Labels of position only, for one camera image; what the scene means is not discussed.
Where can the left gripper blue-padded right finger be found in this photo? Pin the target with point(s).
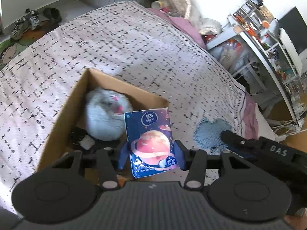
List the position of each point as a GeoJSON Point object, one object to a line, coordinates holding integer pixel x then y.
{"type": "Point", "coordinates": [195, 162]}

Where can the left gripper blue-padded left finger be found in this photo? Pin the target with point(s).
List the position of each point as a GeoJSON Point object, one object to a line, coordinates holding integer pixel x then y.
{"type": "Point", "coordinates": [108, 161]}

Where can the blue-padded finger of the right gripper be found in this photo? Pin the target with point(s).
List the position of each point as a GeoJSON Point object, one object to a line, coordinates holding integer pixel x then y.
{"type": "Point", "coordinates": [247, 149]}

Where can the blue fluffy cloth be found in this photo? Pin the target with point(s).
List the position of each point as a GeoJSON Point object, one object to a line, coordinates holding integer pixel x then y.
{"type": "Point", "coordinates": [208, 135]}

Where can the blue tissue pack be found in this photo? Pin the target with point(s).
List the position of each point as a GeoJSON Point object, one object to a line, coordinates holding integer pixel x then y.
{"type": "Point", "coordinates": [150, 142]}

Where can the grey cloth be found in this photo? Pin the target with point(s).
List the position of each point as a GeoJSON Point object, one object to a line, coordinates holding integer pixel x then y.
{"type": "Point", "coordinates": [76, 136]}

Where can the grey pink plush ball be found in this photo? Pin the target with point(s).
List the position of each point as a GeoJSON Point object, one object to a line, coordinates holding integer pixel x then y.
{"type": "Point", "coordinates": [104, 114]}

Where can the white pillow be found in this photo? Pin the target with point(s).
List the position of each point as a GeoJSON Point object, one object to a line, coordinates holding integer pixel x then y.
{"type": "Point", "coordinates": [263, 128]}

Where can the open cardboard box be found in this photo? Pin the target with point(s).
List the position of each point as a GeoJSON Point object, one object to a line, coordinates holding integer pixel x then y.
{"type": "Point", "coordinates": [73, 112]}

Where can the white keyboard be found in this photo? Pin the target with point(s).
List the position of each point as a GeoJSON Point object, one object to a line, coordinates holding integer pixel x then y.
{"type": "Point", "coordinates": [289, 46]}

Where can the patterned white bed cover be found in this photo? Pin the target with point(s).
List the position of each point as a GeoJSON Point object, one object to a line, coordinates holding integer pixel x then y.
{"type": "Point", "coordinates": [124, 40]}

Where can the white desk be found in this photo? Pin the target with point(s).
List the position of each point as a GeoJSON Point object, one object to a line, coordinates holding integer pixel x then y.
{"type": "Point", "coordinates": [233, 29]}

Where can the black computer monitor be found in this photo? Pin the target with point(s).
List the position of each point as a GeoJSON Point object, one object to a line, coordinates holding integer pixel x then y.
{"type": "Point", "coordinates": [296, 29]}

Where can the desktop drawer organizer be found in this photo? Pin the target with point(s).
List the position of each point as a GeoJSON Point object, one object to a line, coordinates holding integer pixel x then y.
{"type": "Point", "coordinates": [257, 17]}

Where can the green cartoon floor mat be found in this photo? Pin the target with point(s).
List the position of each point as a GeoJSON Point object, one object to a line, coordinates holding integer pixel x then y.
{"type": "Point", "coordinates": [10, 49]}

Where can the dark slippers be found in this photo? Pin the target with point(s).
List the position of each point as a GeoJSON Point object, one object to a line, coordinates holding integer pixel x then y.
{"type": "Point", "coordinates": [52, 14]}

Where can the paper cup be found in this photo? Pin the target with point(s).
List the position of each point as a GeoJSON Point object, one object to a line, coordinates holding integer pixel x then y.
{"type": "Point", "coordinates": [158, 5]}

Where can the grey sneaker pair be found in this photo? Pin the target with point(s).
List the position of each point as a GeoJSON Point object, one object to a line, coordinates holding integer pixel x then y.
{"type": "Point", "coordinates": [30, 20]}

